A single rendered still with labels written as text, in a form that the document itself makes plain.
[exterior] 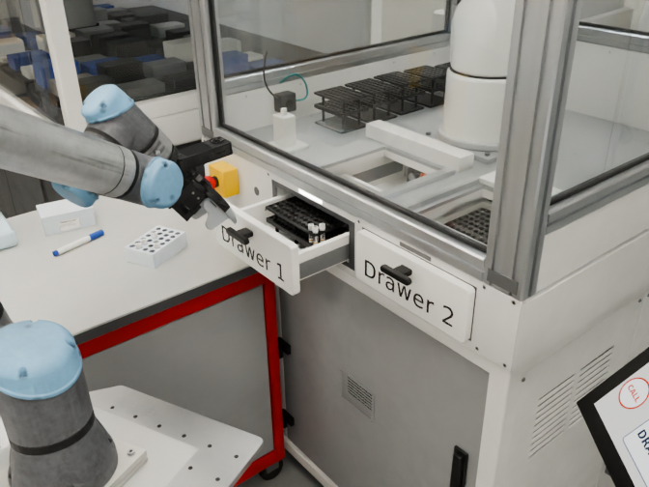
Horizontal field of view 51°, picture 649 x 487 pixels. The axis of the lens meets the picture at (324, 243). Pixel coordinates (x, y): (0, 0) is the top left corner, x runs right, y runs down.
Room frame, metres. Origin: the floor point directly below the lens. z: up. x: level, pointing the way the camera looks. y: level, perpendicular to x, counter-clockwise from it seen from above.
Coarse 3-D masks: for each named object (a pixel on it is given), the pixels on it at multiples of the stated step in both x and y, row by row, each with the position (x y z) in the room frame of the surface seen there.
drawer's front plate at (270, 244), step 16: (224, 224) 1.31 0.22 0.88; (240, 224) 1.26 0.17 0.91; (256, 224) 1.22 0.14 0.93; (256, 240) 1.21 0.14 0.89; (272, 240) 1.17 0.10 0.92; (288, 240) 1.15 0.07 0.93; (240, 256) 1.27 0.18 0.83; (272, 256) 1.17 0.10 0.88; (288, 256) 1.13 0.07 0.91; (272, 272) 1.17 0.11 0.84; (288, 272) 1.13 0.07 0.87; (288, 288) 1.13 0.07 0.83
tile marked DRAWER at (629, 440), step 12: (648, 420) 0.56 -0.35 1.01; (636, 432) 0.56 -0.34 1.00; (648, 432) 0.55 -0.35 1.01; (624, 444) 0.55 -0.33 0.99; (636, 444) 0.54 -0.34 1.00; (648, 444) 0.53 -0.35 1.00; (636, 456) 0.53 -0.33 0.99; (648, 456) 0.52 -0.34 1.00; (636, 468) 0.52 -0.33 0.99; (648, 468) 0.51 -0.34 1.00; (648, 480) 0.50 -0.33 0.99
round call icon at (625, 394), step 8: (640, 376) 0.62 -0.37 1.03; (624, 384) 0.62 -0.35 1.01; (632, 384) 0.62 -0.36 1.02; (640, 384) 0.61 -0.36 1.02; (648, 384) 0.60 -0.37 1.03; (616, 392) 0.62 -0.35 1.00; (624, 392) 0.61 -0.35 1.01; (632, 392) 0.60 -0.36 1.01; (640, 392) 0.60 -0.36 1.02; (648, 392) 0.59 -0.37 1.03; (624, 400) 0.60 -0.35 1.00; (632, 400) 0.60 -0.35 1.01; (640, 400) 0.59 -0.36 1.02; (648, 400) 0.58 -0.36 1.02; (624, 408) 0.59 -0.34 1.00; (632, 408) 0.59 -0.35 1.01
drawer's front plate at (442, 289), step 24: (360, 240) 1.17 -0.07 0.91; (384, 240) 1.14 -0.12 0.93; (360, 264) 1.17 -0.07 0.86; (408, 264) 1.07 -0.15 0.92; (384, 288) 1.12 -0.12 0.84; (408, 288) 1.07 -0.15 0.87; (432, 288) 1.02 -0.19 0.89; (456, 288) 0.98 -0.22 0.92; (432, 312) 1.02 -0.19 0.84; (456, 312) 0.98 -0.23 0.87; (456, 336) 0.97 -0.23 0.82
